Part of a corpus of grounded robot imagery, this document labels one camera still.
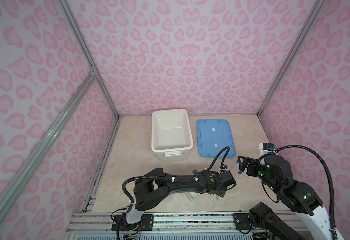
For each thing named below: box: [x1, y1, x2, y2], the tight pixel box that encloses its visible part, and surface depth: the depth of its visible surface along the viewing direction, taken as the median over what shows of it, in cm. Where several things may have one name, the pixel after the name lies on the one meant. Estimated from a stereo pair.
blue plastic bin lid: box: [197, 119, 236, 158], surface depth 109 cm
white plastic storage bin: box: [151, 108, 194, 163], surface depth 104 cm
